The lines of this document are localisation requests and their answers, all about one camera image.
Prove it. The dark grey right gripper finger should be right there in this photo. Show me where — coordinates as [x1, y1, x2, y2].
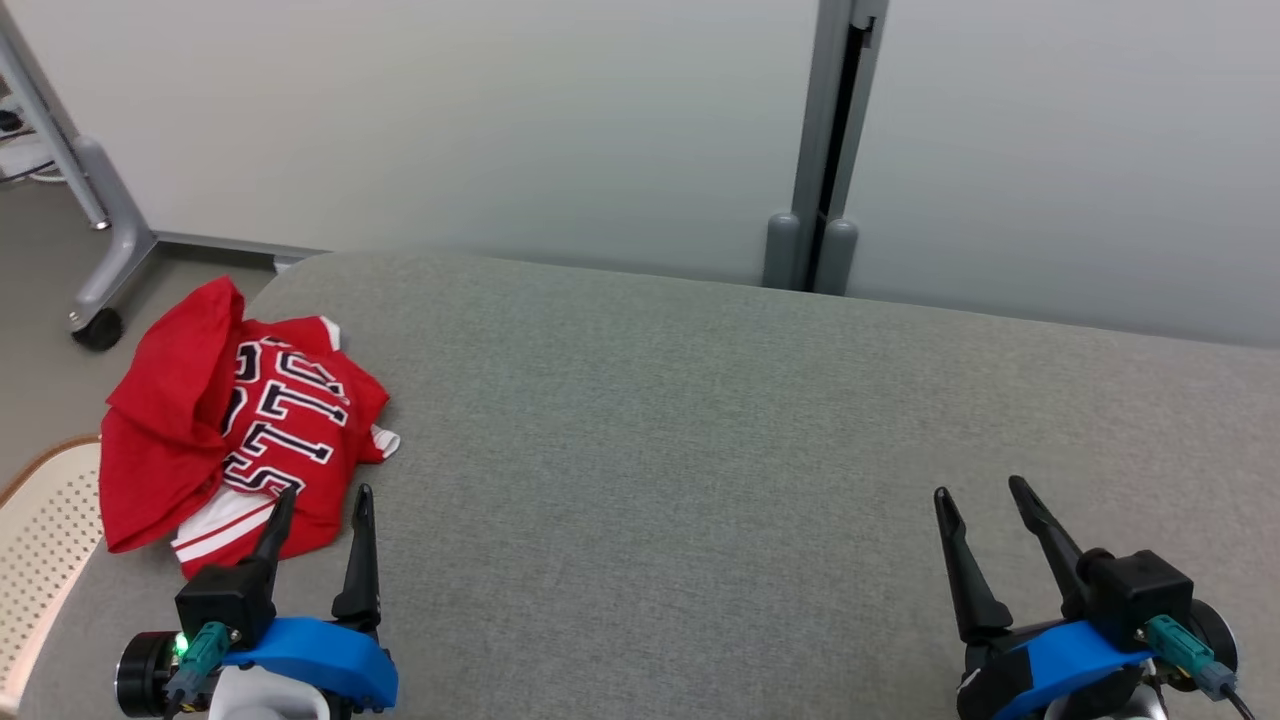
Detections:
[1008, 476, 1091, 617]
[934, 487, 1015, 645]

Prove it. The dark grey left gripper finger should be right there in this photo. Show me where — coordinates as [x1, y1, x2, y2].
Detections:
[332, 485, 383, 630]
[248, 486, 299, 579]

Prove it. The green plug camera cable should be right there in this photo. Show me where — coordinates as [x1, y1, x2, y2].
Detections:
[1143, 614, 1257, 720]
[163, 621, 239, 720]

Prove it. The grey metal partition post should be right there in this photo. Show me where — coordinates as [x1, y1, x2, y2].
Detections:
[762, 0, 891, 296]

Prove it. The green plug right camera cable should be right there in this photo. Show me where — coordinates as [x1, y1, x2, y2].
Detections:
[1143, 614, 1257, 720]

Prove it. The green plug left camera cable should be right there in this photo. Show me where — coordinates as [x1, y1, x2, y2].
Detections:
[163, 621, 239, 720]

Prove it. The cream perforated laundry basket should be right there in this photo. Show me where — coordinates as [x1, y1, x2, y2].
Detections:
[0, 435, 104, 711]

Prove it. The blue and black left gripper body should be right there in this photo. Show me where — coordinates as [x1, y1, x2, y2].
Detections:
[114, 617, 400, 720]

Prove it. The red jersey with navy lettering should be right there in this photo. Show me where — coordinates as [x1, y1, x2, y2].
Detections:
[170, 315, 401, 579]

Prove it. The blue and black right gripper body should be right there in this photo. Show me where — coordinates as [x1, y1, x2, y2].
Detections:
[956, 600, 1242, 720]

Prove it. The grey stand leg with caster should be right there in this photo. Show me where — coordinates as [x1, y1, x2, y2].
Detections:
[0, 5, 159, 351]

